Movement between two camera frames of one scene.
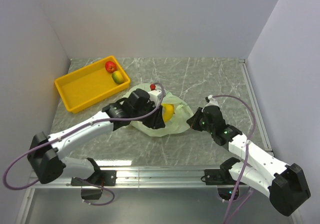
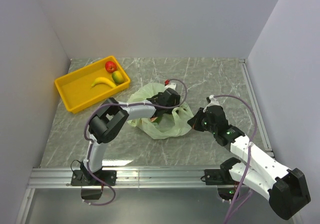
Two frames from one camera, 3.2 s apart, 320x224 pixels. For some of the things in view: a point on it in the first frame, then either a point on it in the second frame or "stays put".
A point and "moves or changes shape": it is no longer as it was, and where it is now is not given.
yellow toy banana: [168, 114] → [104, 80]
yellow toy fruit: [118, 77] stays put
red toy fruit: [110, 66] stays put
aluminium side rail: [268, 147] stays put
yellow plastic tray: [90, 85] stays put
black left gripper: [157, 121] → [176, 102]
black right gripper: [193, 121] stays put
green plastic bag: [183, 115] moves or changes shape
